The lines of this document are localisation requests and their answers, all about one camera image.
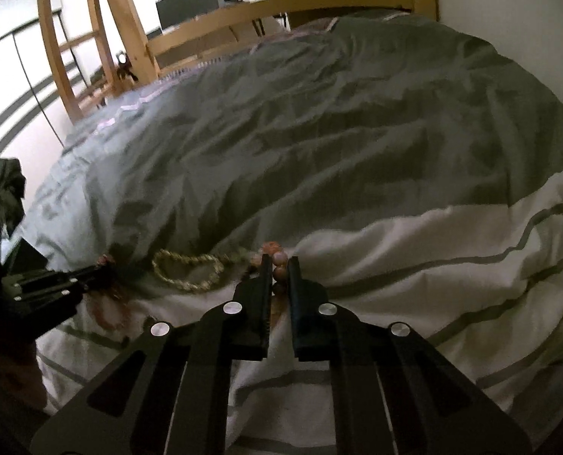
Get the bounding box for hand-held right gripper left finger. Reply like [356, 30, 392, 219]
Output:
[31, 253, 271, 455]

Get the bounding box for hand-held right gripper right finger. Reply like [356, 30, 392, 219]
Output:
[288, 256, 534, 455]

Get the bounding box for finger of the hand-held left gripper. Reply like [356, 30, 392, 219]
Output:
[5, 264, 112, 303]

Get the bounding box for brown bead bracelet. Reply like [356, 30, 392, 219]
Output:
[249, 242, 290, 324]

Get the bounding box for pink bead bracelet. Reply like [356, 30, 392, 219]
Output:
[86, 254, 137, 331]

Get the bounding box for dark cloth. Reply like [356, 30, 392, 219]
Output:
[0, 152, 27, 237]

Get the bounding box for grey and white striped duvet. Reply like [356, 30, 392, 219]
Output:
[15, 12, 563, 455]

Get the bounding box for wooden ladder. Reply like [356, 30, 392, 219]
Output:
[36, 0, 116, 124]

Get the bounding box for black monitor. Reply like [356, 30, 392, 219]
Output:
[155, 0, 217, 33]

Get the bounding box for gold chain bracelet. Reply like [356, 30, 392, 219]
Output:
[152, 249, 226, 293]

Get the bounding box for black cable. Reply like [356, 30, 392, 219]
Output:
[12, 33, 66, 149]

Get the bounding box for wooden bed frame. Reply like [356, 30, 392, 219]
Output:
[95, 0, 439, 93]

